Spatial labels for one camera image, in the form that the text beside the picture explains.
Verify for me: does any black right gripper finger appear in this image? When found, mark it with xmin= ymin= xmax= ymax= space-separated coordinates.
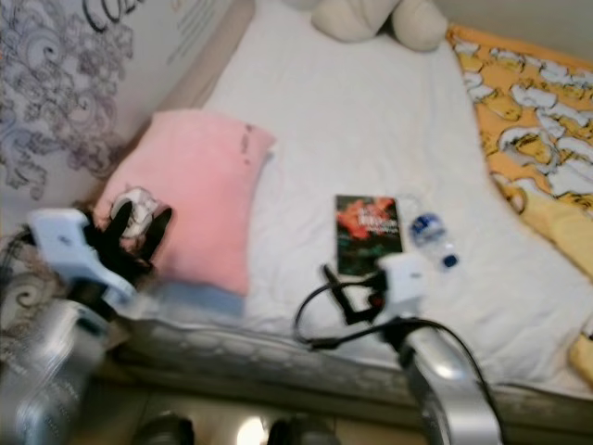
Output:
xmin=322 ymin=263 xmax=355 ymax=322

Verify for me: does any bed mattress with white sheet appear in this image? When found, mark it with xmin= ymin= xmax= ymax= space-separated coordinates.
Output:
xmin=111 ymin=0 xmax=593 ymax=404

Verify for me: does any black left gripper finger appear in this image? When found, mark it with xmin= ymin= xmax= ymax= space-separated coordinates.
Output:
xmin=106 ymin=199 xmax=137 ymax=253
xmin=143 ymin=208 xmax=176 ymax=258

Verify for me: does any pink pillow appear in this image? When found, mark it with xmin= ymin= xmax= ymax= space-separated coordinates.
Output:
xmin=97 ymin=108 xmax=280 ymax=299

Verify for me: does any black right robot foot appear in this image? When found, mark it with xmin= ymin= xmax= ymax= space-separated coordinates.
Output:
xmin=269 ymin=415 xmax=345 ymax=445

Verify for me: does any beige plush pillow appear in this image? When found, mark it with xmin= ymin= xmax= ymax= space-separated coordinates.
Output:
xmin=310 ymin=0 xmax=451 ymax=53

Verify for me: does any grey bed base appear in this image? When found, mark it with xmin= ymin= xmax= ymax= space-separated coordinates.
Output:
xmin=120 ymin=362 xmax=593 ymax=437

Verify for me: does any yellow egg print blanket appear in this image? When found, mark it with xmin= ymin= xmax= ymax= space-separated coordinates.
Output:
xmin=445 ymin=23 xmax=593 ymax=390

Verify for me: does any white cloth black ornament print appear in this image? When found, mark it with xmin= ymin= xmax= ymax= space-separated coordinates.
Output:
xmin=0 ymin=0 xmax=243 ymax=337

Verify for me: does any black robot foot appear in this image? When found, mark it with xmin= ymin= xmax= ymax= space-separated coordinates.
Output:
xmin=134 ymin=413 xmax=196 ymax=445
xmin=269 ymin=415 xmax=345 ymax=445

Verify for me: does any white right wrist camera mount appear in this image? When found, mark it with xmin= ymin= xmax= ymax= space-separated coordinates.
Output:
xmin=374 ymin=252 xmax=428 ymax=322

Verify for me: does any dark book red cover art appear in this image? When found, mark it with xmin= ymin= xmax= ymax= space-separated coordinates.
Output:
xmin=334 ymin=194 xmax=405 ymax=277

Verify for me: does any clear water bottle blue cap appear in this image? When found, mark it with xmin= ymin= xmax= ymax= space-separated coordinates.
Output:
xmin=402 ymin=196 xmax=463 ymax=273

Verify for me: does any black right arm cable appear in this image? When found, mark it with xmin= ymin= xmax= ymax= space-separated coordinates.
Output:
xmin=292 ymin=278 xmax=493 ymax=401

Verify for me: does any black left robot foot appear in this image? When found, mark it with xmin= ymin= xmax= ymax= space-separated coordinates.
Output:
xmin=134 ymin=413 xmax=196 ymax=445

